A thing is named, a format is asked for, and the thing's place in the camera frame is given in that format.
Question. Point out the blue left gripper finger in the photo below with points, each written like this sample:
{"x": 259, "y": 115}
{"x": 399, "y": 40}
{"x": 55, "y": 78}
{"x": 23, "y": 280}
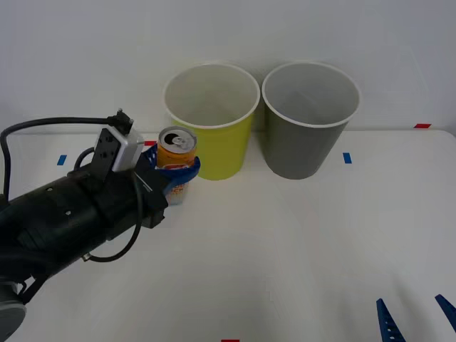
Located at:
{"x": 151, "y": 156}
{"x": 183, "y": 175}

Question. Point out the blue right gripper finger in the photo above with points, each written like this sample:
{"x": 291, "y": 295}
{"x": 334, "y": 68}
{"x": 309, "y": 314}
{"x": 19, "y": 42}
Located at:
{"x": 449, "y": 310}
{"x": 388, "y": 326}

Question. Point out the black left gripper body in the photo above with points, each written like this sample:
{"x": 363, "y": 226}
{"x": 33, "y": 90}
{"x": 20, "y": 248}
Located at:
{"x": 121, "y": 199}

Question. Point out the orange drink can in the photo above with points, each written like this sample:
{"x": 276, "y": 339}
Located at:
{"x": 176, "y": 151}

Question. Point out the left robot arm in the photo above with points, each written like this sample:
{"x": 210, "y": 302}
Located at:
{"x": 53, "y": 213}

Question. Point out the yellow-green plastic waste bin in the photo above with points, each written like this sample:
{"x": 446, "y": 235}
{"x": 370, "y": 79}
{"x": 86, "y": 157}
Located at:
{"x": 222, "y": 153}

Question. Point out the grey plastic waste bin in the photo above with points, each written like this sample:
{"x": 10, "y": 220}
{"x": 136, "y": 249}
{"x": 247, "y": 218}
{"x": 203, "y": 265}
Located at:
{"x": 303, "y": 149}

